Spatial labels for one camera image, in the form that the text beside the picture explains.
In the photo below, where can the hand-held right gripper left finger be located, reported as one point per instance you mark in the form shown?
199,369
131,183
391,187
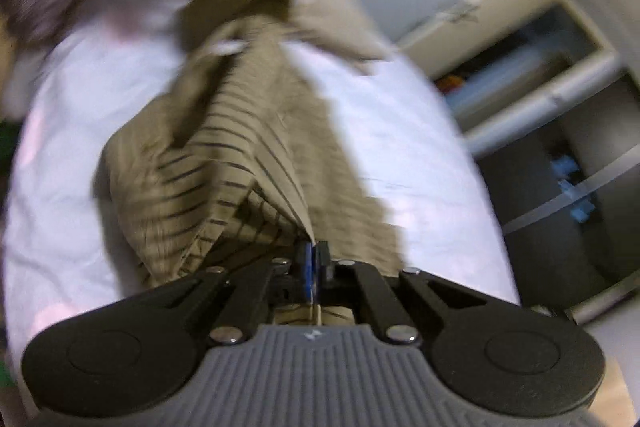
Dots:
303,267

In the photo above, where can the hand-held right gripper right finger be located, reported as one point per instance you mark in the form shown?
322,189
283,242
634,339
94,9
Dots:
321,267

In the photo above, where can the olive striped shirt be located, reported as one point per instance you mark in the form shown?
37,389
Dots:
240,147

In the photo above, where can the blue plastic object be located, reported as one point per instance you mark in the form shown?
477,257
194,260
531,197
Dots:
570,187

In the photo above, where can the white shelf unit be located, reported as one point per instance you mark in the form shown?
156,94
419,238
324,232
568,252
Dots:
550,57

